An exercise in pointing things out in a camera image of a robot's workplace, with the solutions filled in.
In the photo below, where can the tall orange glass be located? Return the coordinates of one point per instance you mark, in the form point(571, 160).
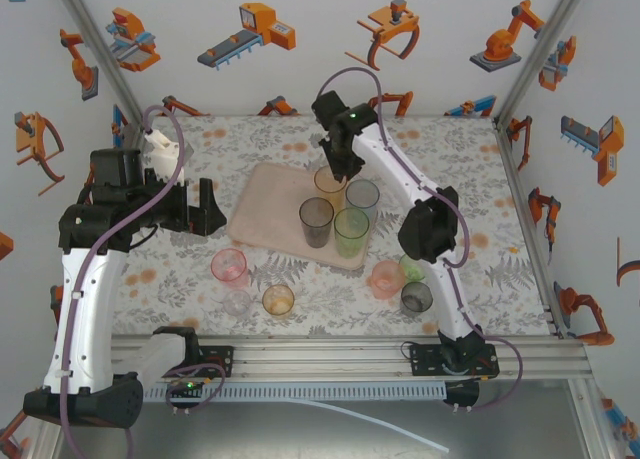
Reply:
point(327, 191)

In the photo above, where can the tall blue glass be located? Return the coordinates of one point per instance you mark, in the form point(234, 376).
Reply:
point(362, 195)

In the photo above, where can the short pink glass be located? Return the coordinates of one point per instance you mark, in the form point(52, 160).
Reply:
point(230, 266)

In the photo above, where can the pink plastic tray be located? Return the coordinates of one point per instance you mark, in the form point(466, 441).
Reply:
point(270, 214)

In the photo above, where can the tall dark grey glass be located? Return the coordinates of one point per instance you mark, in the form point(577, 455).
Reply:
point(316, 224)

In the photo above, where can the tall green glass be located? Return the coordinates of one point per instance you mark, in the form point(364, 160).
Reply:
point(351, 234)

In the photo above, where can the short clear glass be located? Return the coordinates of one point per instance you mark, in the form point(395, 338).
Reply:
point(236, 304)

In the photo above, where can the short orange glass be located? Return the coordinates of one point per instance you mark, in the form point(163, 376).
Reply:
point(276, 301)

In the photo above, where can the short green glass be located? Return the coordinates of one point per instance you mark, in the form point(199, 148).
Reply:
point(410, 268)

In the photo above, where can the short salmon glass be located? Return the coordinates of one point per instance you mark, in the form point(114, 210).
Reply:
point(387, 279)

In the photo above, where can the short dark grey glass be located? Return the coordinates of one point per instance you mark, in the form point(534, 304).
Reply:
point(416, 297)

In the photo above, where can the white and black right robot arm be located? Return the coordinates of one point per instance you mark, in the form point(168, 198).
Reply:
point(387, 171)

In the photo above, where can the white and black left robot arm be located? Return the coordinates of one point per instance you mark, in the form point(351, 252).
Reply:
point(85, 329)

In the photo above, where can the floral tablecloth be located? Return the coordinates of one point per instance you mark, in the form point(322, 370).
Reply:
point(250, 134)

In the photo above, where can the black board with green light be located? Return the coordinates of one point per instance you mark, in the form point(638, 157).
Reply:
point(187, 386)

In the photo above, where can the grey metal sheet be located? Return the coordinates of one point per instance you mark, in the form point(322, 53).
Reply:
point(250, 434)

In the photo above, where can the black connector housing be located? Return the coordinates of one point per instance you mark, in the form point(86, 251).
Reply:
point(462, 394)

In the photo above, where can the white plastic tube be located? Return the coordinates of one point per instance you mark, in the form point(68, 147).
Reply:
point(400, 428)

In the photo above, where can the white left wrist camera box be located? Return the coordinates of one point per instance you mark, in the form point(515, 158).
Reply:
point(162, 154)

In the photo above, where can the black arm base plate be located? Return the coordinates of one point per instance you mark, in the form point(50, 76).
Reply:
point(425, 361)
point(220, 361)

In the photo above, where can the aluminium frame post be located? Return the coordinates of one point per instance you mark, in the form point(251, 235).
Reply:
point(542, 49)
point(102, 49)

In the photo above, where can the wide aluminium frame rail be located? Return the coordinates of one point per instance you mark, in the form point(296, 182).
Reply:
point(320, 364)

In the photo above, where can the aluminium table side rail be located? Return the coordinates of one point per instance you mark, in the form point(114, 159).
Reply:
point(550, 294)

